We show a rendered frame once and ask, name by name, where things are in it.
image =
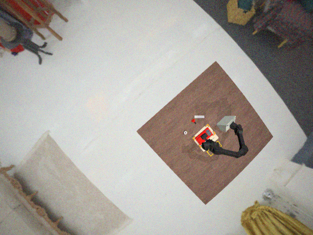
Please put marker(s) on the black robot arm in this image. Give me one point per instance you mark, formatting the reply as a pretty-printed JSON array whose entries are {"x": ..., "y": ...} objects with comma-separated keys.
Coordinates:
[{"x": 217, "y": 150}]

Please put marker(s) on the cream flat plate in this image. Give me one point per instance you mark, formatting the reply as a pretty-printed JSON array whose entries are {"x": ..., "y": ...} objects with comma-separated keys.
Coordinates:
[{"x": 213, "y": 137}]

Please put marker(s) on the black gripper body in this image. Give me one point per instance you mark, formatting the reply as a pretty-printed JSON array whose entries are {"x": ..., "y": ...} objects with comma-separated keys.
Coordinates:
[{"x": 203, "y": 137}]

